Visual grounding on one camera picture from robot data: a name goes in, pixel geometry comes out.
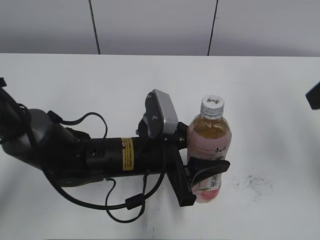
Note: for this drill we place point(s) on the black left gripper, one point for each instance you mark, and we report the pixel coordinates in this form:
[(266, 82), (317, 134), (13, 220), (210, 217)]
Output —
[(162, 156)]

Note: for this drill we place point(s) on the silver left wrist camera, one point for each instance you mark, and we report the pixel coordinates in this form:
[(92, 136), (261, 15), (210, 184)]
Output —
[(160, 115)]

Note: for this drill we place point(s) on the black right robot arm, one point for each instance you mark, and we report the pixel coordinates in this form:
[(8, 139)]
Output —
[(313, 97)]

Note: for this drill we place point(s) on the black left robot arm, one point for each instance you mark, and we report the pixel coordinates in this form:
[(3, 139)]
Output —
[(71, 158)]

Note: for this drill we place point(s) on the white bottle cap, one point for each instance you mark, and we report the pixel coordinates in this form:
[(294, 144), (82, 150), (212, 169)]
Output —
[(212, 107)]

